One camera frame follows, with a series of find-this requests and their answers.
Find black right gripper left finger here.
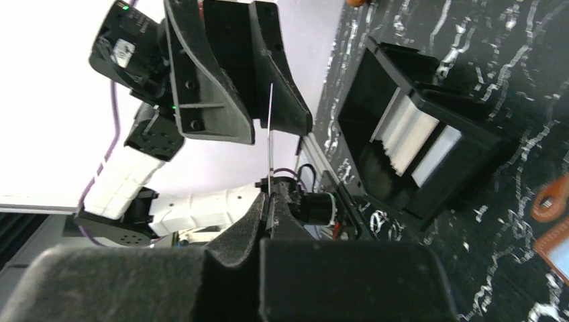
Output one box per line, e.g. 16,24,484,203
1,194,267,321

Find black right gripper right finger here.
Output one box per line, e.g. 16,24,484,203
259,195,457,321

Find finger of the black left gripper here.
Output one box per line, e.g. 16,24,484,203
248,1,313,137

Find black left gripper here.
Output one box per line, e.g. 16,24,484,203
89,1,255,145

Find thin white credit card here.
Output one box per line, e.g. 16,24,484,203
267,83,274,197

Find orange leather card holder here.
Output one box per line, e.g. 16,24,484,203
531,174,568,284

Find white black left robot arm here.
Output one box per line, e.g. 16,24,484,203
74,1,313,247

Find stack of cards in box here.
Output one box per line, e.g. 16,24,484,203
370,88,462,187

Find black card storage box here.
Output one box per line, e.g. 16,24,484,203
337,38,508,231

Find orange wooden shelf rack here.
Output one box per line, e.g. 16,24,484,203
346,0,370,7

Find aluminium frame rail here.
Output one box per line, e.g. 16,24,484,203
293,133,339,192

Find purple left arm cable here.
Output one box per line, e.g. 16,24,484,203
77,80,121,210

